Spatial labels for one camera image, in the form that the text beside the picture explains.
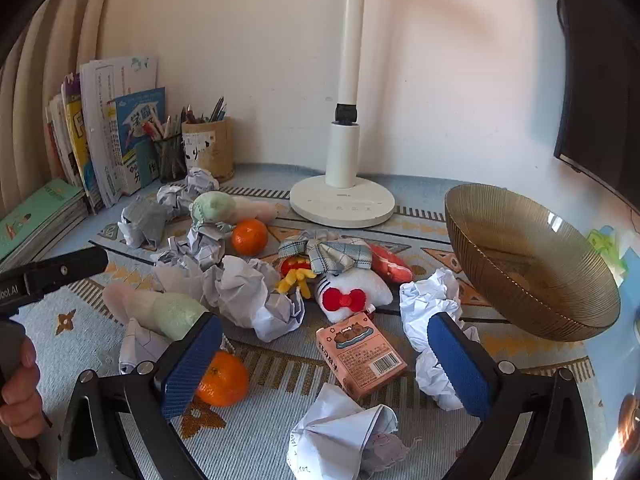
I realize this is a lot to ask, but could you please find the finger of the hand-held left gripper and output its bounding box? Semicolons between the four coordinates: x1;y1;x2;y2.
22;249;109;293

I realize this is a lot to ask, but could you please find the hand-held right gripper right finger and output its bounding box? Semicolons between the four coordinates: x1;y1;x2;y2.
426;311;593;480

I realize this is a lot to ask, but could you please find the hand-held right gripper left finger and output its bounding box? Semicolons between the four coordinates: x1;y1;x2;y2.
57;311;224;480

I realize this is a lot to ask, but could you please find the orange mandarin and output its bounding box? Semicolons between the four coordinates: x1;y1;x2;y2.
195;351;250;407
231;218;269;256

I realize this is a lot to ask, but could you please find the green pink plush toy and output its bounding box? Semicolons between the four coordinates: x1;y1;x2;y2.
102;281;211;341
190;192;281;228

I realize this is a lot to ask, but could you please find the grey printed paper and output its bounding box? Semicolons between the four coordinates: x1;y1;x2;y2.
117;196;168;250

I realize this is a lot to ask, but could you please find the pink snack carton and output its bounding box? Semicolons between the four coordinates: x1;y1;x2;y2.
316;311;408;402

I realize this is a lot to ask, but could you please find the brown ribbed glass bowl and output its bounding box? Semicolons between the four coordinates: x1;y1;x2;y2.
444;183;622;343

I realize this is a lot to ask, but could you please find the orange red plush toy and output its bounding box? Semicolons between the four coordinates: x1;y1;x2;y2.
370;242;415;283

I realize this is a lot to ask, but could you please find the red yellow fries plush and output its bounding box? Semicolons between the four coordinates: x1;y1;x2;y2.
276;255;317;301

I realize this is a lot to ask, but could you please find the white plush with red bow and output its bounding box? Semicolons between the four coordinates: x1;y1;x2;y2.
314;265;393;323

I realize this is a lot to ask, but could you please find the grey plaid fabric bow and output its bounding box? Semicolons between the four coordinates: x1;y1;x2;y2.
277;230;373;276

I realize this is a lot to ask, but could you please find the person's left hand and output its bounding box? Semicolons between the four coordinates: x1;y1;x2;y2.
0;337;51;441

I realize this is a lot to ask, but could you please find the stack of green books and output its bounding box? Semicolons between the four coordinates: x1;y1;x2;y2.
0;178;90;271

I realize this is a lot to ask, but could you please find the patterned woven mat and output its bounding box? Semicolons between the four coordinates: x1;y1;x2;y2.
30;187;608;480

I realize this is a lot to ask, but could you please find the row of upright books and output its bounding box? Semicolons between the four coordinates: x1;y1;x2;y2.
44;72;101;211
79;55;160;206

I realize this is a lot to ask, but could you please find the blue cover workbook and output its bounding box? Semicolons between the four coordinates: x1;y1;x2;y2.
107;86;167;196

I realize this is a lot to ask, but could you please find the black mesh pen holder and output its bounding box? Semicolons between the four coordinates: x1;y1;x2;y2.
151;132;188;184

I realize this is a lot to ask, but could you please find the bunch of pens and pencils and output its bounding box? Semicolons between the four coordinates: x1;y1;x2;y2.
142;110;183;141
181;96;228;123

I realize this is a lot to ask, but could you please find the brown round object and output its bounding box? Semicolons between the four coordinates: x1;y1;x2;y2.
617;392;640;456

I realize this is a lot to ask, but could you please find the tan bamboo pen holder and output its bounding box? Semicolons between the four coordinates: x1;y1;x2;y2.
181;116;236;183

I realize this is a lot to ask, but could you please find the light green plastic packet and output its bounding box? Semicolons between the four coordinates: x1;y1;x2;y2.
587;227;630;286

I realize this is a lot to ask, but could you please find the beige curtain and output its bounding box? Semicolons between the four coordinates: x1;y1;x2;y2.
0;0;121;226

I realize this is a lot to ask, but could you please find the white desk lamp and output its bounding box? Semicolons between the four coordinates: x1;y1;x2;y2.
289;0;396;226

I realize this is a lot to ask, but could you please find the black monitor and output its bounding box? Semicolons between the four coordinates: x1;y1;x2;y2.
547;0;640;211

